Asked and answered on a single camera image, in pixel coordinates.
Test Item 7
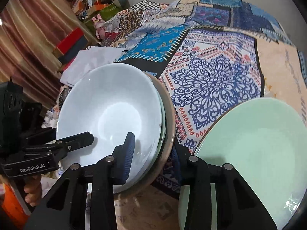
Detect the pink beige bowl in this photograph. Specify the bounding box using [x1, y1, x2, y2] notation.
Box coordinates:
[114, 73, 175, 200]

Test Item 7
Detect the white bowl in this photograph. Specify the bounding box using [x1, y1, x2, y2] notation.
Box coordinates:
[57, 63, 162, 193]

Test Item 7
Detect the large mint green plate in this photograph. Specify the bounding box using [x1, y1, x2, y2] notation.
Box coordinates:
[178, 98, 306, 229]

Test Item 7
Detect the person's left hand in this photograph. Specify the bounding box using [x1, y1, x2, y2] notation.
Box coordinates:
[23, 176, 42, 207]

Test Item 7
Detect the white paper sheet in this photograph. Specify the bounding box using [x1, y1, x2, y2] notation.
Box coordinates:
[60, 46, 124, 87]

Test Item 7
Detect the red box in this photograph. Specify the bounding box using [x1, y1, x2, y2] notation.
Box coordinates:
[52, 28, 84, 58]

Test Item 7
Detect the patchwork patterned bedspread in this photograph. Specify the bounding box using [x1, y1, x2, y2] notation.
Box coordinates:
[41, 0, 307, 230]

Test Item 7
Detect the pink bunny toy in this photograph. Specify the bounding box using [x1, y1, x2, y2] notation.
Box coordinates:
[92, 14, 106, 40]

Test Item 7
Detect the striped brown curtain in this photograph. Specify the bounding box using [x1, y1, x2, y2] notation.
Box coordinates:
[1, 0, 97, 110]

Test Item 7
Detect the green cardboard box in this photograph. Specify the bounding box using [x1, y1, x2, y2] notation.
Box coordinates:
[83, 3, 122, 31]

